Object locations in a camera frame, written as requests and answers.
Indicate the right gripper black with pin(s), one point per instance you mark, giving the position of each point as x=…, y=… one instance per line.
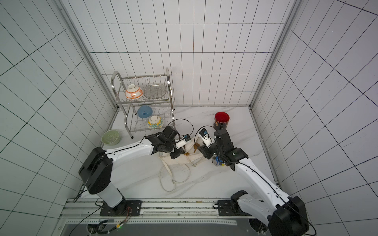
x=211, y=152

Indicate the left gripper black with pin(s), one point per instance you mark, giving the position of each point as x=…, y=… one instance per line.
x=178, y=152

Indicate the yellow blue plush keychain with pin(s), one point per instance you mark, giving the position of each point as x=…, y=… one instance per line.
x=217, y=161

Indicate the brown white plush keychain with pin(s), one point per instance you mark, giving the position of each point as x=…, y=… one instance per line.
x=197, y=148

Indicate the cream canvas shoulder bag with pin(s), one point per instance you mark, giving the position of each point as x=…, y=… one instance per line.
x=191, y=157

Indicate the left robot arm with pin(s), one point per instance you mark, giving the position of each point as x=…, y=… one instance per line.
x=97, y=169

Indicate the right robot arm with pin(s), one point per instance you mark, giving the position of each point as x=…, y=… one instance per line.
x=280, y=213

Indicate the yellow teal patterned bowl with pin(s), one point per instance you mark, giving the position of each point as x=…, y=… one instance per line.
x=155, y=122

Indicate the blue bowl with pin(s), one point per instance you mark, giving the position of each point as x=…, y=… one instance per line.
x=144, y=111

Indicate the metal two-tier dish rack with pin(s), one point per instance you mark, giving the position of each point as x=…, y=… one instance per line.
x=163, y=107

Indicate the clear glass plate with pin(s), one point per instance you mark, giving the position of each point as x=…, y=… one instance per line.
x=155, y=91

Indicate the pale green bowl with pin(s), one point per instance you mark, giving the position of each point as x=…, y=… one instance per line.
x=111, y=137

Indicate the orange white patterned bowl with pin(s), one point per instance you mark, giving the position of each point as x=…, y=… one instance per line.
x=133, y=92

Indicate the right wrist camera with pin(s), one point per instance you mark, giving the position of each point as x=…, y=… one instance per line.
x=206, y=138

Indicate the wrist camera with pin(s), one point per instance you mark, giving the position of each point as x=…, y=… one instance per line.
x=206, y=138
x=183, y=141

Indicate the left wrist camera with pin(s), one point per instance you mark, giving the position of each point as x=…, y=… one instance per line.
x=183, y=141

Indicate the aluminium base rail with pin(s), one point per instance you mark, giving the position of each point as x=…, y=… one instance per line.
x=221, y=211

